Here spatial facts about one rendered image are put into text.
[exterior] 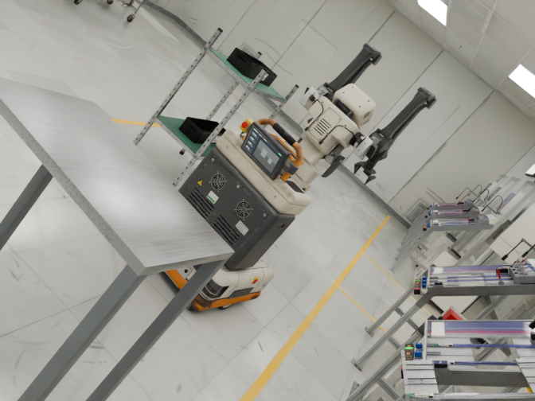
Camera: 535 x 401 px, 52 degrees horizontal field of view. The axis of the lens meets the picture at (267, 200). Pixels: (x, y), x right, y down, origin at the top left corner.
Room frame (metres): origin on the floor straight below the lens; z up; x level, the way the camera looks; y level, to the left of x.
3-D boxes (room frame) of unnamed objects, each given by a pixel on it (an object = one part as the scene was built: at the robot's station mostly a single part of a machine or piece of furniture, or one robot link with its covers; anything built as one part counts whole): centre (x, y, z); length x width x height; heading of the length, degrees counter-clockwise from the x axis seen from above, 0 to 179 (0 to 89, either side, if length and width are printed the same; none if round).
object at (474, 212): (8.40, -2.64, 0.95); 1.37 x 0.82 x 1.90; 80
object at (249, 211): (2.83, 0.10, 0.59); 0.55 x 0.34 x 0.83; 68
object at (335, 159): (3.19, -0.04, 0.99); 0.28 x 0.16 x 0.22; 68
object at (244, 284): (2.92, 0.07, 0.16); 0.67 x 0.64 x 0.25; 158
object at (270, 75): (4.13, 0.72, 1.01); 0.57 x 0.17 x 0.11; 168
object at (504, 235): (6.97, -2.39, 0.95); 1.36 x 0.82 x 1.90; 80
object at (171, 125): (4.11, 0.70, 0.55); 0.91 x 0.46 x 1.10; 170
